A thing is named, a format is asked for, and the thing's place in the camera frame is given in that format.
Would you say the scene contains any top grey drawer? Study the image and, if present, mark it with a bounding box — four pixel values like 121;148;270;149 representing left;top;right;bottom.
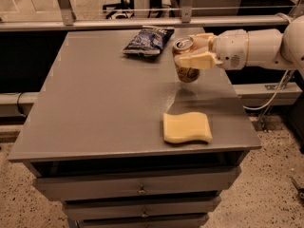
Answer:
33;166;241;200

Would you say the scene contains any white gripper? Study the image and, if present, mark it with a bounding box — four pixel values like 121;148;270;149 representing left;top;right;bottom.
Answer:
174;29;249;70

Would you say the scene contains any bottom grey drawer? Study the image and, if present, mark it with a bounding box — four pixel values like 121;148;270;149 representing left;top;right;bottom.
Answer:
80;214;209;228

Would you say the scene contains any middle grey drawer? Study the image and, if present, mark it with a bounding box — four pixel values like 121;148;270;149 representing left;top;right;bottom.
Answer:
63;196;221;220

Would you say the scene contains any black office chair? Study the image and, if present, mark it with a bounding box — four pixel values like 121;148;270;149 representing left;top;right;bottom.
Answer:
98;0;136;20

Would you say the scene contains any grey drawer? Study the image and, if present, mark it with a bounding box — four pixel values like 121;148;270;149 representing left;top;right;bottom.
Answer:
63;196;221;220
80;214;209;228
33;166;241;200

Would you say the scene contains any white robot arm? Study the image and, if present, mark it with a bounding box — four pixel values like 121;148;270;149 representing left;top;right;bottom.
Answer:
173;16;304;75

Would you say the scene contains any grey drawer cabinet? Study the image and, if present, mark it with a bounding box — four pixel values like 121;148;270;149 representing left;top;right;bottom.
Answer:
8;27;263;228

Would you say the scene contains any blue chip bag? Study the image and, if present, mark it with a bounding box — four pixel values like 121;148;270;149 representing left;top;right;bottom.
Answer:
123;26;175;57

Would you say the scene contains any grey metal railing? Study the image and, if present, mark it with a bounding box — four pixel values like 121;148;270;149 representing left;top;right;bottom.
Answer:
0;0;303;31

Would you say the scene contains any yellow sponge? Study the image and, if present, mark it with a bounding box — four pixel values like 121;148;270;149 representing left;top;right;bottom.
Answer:
163;112;213;143

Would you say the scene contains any white cable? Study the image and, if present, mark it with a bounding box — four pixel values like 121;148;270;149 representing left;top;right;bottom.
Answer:
242;12;297;111

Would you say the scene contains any orange soda can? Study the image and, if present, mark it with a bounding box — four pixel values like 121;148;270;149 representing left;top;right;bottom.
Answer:
172;36;200;83

